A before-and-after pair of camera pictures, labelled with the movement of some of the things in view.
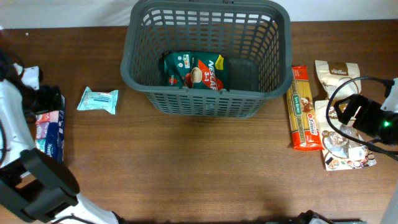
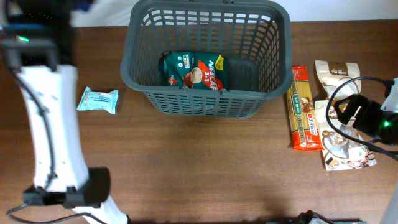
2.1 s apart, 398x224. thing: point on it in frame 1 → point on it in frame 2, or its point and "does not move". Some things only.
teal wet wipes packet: x=92 y=100 does not move
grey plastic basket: x=254 y=36 does not move
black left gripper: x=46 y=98 → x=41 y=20
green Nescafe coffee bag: x=197 y=70 does not move
